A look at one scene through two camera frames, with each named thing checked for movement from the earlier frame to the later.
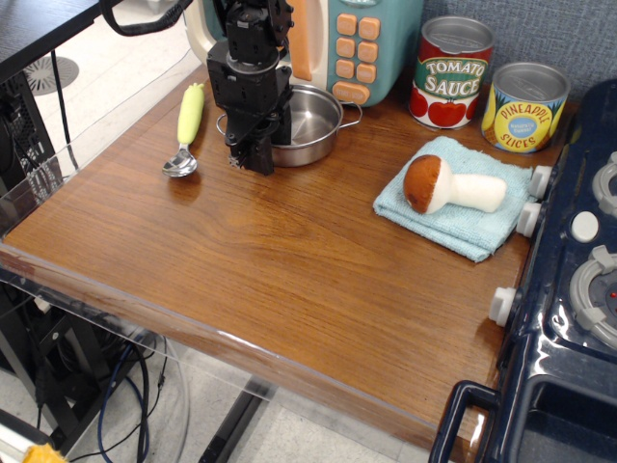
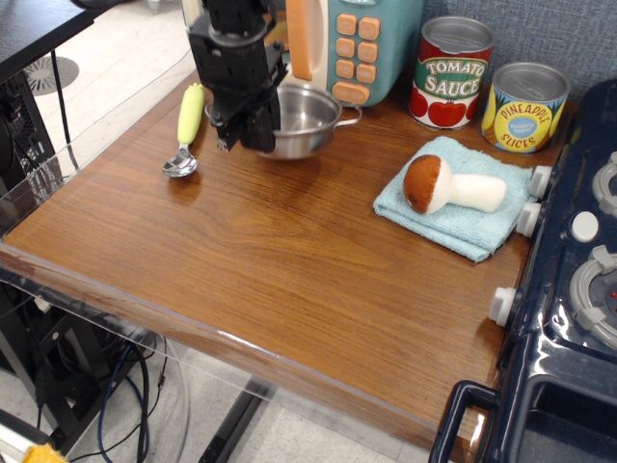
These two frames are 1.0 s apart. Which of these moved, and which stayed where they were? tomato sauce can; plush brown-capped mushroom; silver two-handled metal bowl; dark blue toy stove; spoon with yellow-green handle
Moved: silver two-handled metal bowl
Stayed: plush brown-capped mushroom; tomato sauce can; spoon with yellow-green handle; dark blue toy stove
